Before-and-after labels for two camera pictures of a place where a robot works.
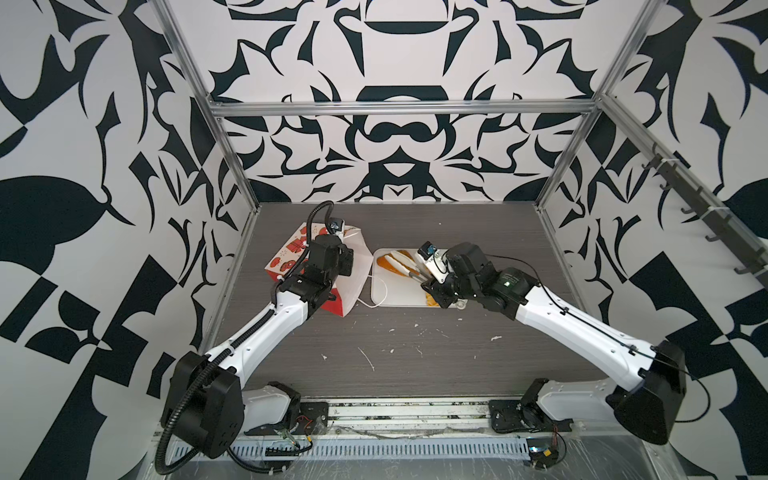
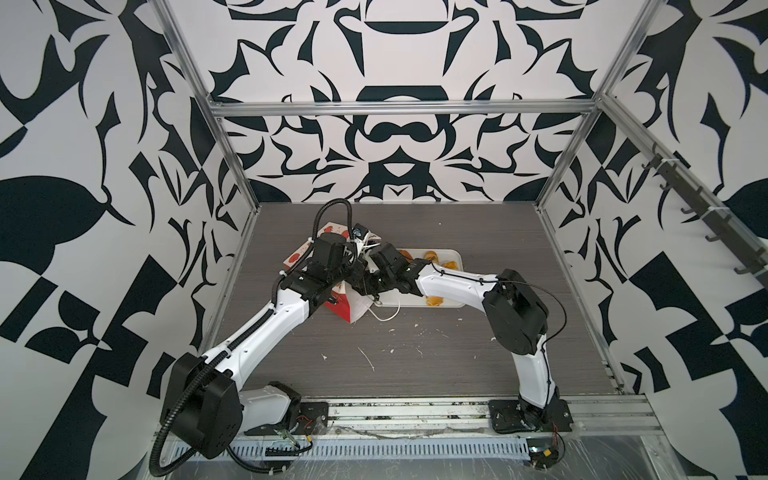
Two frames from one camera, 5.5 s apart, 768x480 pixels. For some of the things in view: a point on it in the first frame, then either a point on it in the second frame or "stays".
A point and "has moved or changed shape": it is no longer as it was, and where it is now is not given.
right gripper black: (437, 291) → (364, 286)
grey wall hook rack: (753, 257) stays
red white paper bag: (348, 287) has moved or changed shape
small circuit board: (542, 452) stays
